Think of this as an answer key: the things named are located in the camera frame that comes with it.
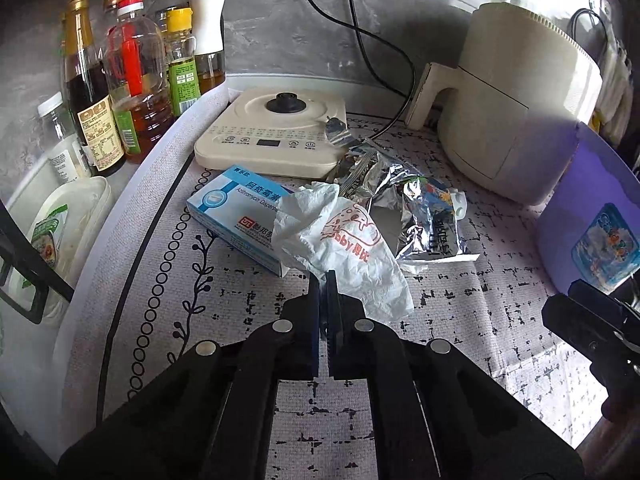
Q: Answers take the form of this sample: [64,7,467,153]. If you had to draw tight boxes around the white printed paper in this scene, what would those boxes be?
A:
[271,182,414,324]

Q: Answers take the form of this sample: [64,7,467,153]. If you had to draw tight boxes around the blue white medicine box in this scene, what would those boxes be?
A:
[186,165,291,278]

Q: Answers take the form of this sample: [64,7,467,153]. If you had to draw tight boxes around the silver foil snack bag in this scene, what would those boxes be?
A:
[326,124,480,274]

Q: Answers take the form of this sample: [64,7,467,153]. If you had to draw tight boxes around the purple plastic bucket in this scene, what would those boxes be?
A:
[537,126,639,294]

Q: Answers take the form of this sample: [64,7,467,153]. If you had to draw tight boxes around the patterned table mat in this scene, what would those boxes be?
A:
[56,88,587,479]

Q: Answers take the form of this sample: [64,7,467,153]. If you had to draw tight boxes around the white induction cooker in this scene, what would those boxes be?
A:
[194,88,346,180]

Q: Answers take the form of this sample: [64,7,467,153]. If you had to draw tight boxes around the white air fryer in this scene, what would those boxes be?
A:
[406,2,602,206]

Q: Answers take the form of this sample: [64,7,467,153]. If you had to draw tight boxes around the hanging cloth bags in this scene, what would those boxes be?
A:
[594,38,634,148]

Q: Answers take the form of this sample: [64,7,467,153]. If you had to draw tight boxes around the white plastic tray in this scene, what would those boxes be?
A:
[1,177,114,324]

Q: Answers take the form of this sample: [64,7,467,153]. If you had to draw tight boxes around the dark soy sauce bottle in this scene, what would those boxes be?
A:
[64,0,126,177]

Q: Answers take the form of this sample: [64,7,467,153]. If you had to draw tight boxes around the white cap clear jar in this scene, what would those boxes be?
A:
[37,92,92,184]

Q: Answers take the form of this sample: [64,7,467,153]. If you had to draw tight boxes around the yellow cap green label bottle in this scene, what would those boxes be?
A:
[164,6,201,117]

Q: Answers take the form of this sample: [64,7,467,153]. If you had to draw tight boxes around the red cap oil bottle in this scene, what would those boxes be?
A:
[103,0,175,164]

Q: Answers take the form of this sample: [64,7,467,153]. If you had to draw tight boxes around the black metal rack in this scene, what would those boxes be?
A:
[1,204,74,324]

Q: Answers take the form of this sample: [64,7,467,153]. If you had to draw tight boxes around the white top oil dispenser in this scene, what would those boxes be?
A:
[190,0,226,94]

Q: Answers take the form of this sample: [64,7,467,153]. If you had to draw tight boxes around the black hanging cable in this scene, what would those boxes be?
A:
[566,6,614,57]

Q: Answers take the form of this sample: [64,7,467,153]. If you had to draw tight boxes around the left black power cable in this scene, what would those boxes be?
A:
[290,0,418,101]

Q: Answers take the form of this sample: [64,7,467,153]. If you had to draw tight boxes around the black power cable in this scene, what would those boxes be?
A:
[347,0,418,141]
[290,0,418,101]

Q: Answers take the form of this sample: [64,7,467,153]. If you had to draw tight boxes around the right black power cable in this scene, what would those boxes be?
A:
[347,0,418,141]

